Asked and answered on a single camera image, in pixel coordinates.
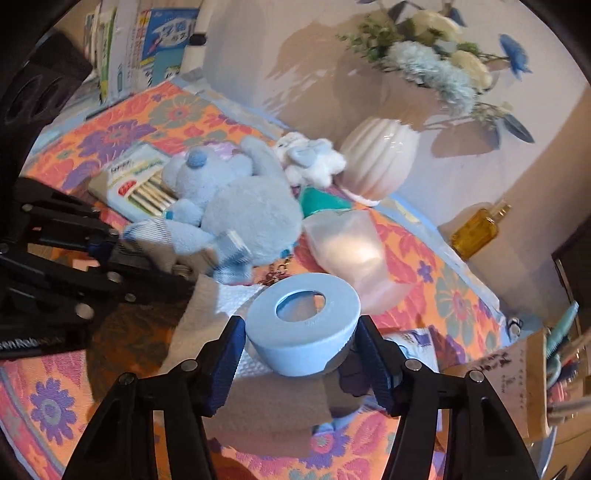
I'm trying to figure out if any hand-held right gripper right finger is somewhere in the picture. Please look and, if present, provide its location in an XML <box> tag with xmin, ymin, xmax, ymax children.
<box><xmin>355</xmin><ymin>315</ymin><xmax>541</xmax><ymax>480</ymax></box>

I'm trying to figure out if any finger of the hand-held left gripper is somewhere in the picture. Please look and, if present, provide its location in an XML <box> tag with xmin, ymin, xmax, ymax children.
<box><xmin>0</xmin><ymin>178</ymin><xmax>123</xmax><ymax>260</ymax></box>
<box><xmin>0</xmin><ymin>251</ymin><xmax>197</xmax><ymax>321</ymax></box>

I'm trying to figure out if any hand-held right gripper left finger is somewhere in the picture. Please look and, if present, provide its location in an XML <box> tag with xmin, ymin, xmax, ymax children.
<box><xmin>62</xmin><ymin>316</ymin><xmax>247</xmax><ymax>480</ymax></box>

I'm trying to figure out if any light blue tape roll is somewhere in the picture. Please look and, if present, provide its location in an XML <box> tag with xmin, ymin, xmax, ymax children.
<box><xmin>245</xmin><ymin>272</ymin><xmax>362</xmax><ymax>377</ymax></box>

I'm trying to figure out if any cotton swab packet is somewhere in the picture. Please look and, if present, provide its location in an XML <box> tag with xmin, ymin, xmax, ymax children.
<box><xmin>88</xmin><ymin>143</ymin><xmax>178</xmax><ymax>217</ymax></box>

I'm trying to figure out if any grey-blue teddy bear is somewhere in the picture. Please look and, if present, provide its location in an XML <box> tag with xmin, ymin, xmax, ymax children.
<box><xmin>122</xmin><ymin>136</ymin><xmax>305</xmax><ymax>284</ymax></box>

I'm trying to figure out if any teal clay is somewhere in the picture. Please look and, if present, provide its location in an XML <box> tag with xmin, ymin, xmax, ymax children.
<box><xmin>298</xmin><ymin>187</ymin><xmax>354</xmax><ymax>217</ymax></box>

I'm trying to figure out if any white paper towel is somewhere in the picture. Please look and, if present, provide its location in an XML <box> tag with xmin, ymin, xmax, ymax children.
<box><xmin>217</xmin><ymin>284</ymin><xmax>273</xmax><ymax>377</ymax></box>

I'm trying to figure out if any beige cloth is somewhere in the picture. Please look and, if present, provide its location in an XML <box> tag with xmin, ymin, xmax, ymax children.
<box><xmin>143</xmin><ymin>240</ymin><xmax>333</xmax><ymax>448</ymax></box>

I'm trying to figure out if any floral orange tablecloth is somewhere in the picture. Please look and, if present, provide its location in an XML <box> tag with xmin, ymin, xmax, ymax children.
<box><xmin>0</xmin><ymin>80</ymin><xmax>522</xmax><ymax>480</ymax></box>

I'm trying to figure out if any amber glass bottle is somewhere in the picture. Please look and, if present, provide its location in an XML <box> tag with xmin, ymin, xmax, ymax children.
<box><xmin>450</xmin><ymin>200</ymin><xmax>512</xmax><ymax>260</ymax></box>

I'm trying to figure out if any bundle of pens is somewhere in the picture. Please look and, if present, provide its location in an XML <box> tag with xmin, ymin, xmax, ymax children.
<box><xmin>545</xmin><ymin>300</ymin><xmax>591</xmax><ymax>416</ymax></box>

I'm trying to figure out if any blue round tray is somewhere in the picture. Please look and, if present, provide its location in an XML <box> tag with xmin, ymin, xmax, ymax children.
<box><xmin>522</xmin><ymin>434</ymin><xmax>571</xmax><ymax>480</ymax></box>

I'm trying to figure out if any stack of books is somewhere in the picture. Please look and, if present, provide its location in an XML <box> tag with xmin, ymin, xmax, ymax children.
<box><xmin>83</xmin><ymin>0</ymin><xmax>204</xmax><ymax>104</ymax></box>

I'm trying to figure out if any white ribbed vase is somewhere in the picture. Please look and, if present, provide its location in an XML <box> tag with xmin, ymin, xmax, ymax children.
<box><xmin>339</xmin><ymin>116</ymin><xmax>420</xmax><ymax>206</ymax></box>

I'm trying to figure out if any small white plush toy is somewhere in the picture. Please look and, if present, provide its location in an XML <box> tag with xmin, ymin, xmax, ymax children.
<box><xmin>272</xmin><ymin>132</ymin><xmax>347</xmax><ymax>188</ymax></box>

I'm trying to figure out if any dark wooden cabinet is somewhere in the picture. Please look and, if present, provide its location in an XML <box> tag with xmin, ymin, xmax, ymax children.
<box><xmin>551</xmin><ymin>240</ymin><xmax>591</xmax><ymax>305</ymax></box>

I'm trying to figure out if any blue and white flower bouquet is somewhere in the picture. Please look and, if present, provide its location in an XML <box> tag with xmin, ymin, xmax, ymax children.
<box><xmin>337</xmin><ymin>0</ymin><xmax>536</xmax><ymax>148</ymax></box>

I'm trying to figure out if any metal keychain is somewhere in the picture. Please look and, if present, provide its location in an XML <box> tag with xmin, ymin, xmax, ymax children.
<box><xmin>259</xmin><ymin>251</ymin><xmax>296</xmax><ymax>287</ymax></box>

